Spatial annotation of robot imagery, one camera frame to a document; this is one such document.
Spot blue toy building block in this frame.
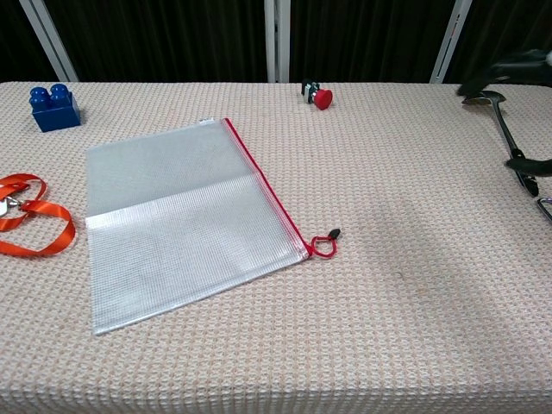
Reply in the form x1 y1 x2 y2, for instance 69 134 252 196
28 83 82 134

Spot beige waffle tablecloth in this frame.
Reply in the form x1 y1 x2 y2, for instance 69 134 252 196
0 80 552 414

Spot black curtain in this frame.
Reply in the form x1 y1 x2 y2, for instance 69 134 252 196
0 0 552 85

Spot red emergency stop button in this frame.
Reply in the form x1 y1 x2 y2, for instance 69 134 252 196
300 78 334 111

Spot slanted aluminium frame post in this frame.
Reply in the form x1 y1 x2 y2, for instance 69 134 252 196
429 0 474 85
18 0 80 84

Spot upright aluminium frame post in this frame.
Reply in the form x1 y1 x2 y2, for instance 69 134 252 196
263 0 292 84

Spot orange lanyard with badge holder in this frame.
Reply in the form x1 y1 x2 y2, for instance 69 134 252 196
0 172 77 259

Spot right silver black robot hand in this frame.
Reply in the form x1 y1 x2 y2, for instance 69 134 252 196
456 48 552 178

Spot steel ladle black handle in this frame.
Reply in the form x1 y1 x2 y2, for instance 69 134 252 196
461 89 541 198

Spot clear zipper pouch red edge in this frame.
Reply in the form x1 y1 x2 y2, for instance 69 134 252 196
85 116 342 336

